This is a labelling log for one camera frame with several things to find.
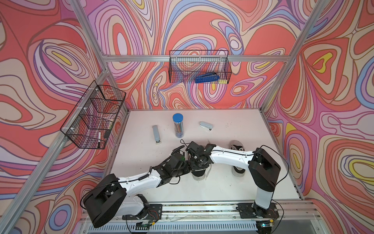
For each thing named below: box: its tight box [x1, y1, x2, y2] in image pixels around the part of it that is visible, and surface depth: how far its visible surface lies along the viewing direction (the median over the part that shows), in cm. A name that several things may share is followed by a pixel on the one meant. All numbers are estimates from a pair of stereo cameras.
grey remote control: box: [151, 124, 162, 145], surface depth 101 cm
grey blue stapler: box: [199, 121, 213, 132], surface depth 109 cm
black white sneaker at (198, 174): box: [190, 168, 206, 181], surface depth 83 cm
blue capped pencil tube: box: [172, 113, 185, 138], surface depth 93 cm
